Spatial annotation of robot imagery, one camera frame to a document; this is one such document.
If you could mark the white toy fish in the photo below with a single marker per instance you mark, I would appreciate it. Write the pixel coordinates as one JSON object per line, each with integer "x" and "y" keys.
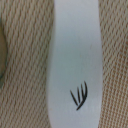
{"x": 74, "y": 73}

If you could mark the woven beige placemat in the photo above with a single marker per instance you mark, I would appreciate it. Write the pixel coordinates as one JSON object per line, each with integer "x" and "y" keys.
{"x": 26, "y": 28}

